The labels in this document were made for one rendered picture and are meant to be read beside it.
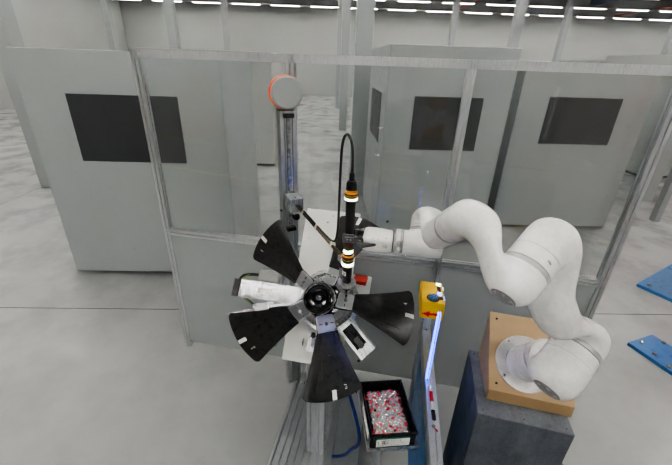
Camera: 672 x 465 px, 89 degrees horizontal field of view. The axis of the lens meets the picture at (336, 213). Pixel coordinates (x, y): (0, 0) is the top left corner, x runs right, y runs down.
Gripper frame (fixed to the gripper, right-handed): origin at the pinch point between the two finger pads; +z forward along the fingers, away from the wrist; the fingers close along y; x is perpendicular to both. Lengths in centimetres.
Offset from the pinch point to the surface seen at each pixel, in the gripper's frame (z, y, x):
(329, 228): 14.0, 37.6, -17.3
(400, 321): -21.2, -4.8, -30.1
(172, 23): 645, 899, 135
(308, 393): 8, -26, -49
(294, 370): 38, 56, -137
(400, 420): -25, -20, -61
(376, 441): -17, -29, -62
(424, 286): -33, 33, -39
